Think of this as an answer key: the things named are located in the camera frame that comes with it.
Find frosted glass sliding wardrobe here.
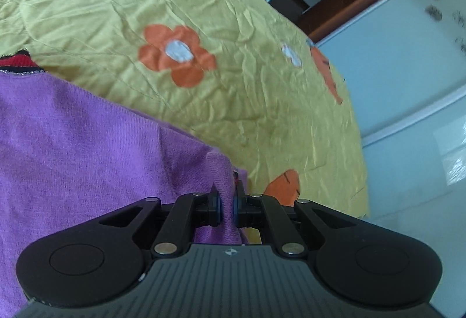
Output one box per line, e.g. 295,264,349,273
319,0,465,317

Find yellow floral bedspread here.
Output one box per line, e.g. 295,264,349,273
1,0,369,218

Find purple knit sweater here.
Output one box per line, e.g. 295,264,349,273
1,50,247,317

